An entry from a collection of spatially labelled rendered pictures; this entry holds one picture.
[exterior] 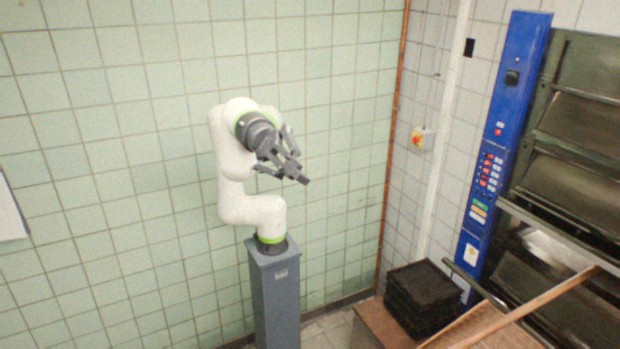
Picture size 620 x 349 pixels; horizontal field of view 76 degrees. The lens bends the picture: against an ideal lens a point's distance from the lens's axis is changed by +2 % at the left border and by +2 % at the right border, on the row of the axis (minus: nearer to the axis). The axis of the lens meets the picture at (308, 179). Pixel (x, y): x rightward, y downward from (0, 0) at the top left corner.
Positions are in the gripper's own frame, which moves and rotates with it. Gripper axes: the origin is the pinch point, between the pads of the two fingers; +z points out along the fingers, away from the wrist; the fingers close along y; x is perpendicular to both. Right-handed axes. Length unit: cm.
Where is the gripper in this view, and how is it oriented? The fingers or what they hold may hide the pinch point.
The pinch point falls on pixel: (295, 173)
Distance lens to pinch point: 78.4
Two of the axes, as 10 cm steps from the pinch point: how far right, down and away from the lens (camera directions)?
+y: -5.9, 8.0, 1.1
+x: -6.8, -4.1, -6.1
